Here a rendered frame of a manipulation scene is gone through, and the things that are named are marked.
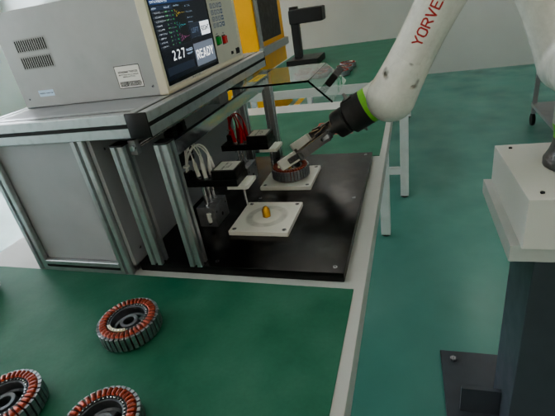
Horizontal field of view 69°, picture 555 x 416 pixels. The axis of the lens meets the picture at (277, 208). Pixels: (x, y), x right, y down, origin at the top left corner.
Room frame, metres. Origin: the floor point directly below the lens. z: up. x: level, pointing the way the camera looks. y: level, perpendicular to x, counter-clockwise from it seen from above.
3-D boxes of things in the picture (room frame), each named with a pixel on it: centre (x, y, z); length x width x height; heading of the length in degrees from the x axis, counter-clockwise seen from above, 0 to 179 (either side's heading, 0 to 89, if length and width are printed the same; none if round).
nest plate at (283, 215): (0.90, 0.03, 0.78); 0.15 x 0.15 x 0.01; 69
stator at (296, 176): (1.12, -0.06, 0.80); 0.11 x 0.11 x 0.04
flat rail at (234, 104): (1.05, 0.08, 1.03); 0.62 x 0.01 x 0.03; 159
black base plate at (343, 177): (1.01, 0.00, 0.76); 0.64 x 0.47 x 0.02; 159
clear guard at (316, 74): (1.18, -0.07, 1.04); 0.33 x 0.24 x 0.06; 69
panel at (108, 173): (1.10, 0.22, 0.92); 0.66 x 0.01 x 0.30; 159
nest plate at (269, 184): (1.12, -0.06, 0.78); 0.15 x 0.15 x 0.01; 69
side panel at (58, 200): (0.85, 0.48, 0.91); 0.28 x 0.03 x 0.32; 69
